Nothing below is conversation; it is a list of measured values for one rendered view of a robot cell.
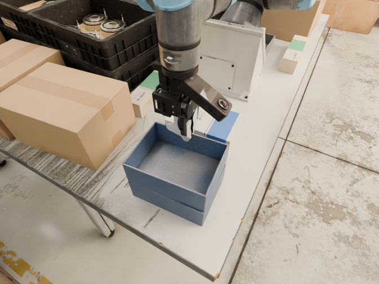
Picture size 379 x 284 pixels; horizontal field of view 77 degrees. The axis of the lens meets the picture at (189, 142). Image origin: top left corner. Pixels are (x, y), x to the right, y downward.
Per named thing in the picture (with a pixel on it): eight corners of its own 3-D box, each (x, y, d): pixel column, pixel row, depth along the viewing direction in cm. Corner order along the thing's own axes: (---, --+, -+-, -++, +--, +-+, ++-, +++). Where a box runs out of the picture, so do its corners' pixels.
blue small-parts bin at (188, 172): (225, 162, 61) (229, 144, 56) (204, 212, 52) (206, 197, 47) (157, 138, 67) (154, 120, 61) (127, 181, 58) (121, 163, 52)
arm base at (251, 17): (259, 50, 85) (269, 23, 84) (256, 29, 71) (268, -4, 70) (220, 41, 90) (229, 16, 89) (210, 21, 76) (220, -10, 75)
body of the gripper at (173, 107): (169, 96, 58) (166, 48, 49) (202, 105, 56) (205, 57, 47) (154, 115, 53) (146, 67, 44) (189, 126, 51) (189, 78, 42)
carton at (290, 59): (290, 47, 116) (294, 34, 112) (303, 49, 114) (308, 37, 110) (278, 70, 102) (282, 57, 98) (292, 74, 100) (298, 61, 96)
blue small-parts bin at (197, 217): (223, 178, 66) (226, 164, 61) (202, 226, 57) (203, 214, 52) (161, 154, 72) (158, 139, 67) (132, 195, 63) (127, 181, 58)
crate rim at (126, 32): (164, 17, 89) (164, 10, 87) (104, 50, 72) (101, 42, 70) (92, -4, 103) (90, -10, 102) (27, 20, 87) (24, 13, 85)
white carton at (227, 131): (238, 134, 77) (243, 114, 70) (226, 162, 70) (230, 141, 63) (183, 116, 83) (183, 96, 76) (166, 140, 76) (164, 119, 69)
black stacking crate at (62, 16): (166, 42, 96) (163, 12, 87) (111, 77, 80) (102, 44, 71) (98, 20, 111) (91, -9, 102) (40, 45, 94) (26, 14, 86)
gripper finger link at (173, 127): (170, 134, 62) (168, 107, 55) (191, 141, 60) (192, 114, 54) (165, 142, 60) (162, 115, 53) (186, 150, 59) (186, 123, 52)
